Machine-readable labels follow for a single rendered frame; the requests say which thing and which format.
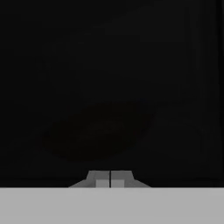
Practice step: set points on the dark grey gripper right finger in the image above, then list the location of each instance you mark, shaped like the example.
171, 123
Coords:
127, 178

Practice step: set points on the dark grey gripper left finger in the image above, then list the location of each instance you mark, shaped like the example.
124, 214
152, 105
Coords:
92, 178

